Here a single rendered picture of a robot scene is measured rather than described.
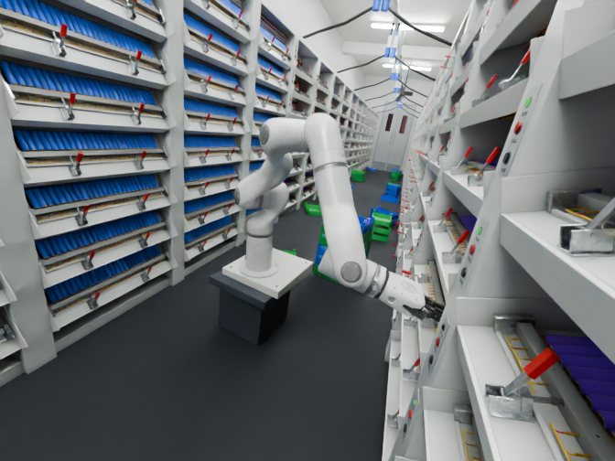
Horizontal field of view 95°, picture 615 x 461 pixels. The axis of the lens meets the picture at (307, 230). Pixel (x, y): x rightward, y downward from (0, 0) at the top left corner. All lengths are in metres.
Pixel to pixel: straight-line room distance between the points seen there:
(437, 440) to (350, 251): 0.36
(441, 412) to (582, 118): 0.51
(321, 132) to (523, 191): 0.46
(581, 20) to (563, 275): 0.30
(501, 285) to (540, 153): 0.20
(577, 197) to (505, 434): 0.29
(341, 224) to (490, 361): 0.37
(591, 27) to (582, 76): 0.08
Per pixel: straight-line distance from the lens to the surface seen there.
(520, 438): 0.41
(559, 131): 0.49
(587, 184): 0.51
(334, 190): 0.71
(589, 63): 0.44
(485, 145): 1.19
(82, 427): 1.29
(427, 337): 0.83
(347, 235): 0.63
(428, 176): 1.87
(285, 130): 0.87
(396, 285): 0.73
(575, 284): 0.31
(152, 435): 1.21
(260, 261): 1.30
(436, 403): 0.65
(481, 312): 0.54
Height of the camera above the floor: 0.98
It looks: 20 degrees down
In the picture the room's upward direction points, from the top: 9 degrees clockwise
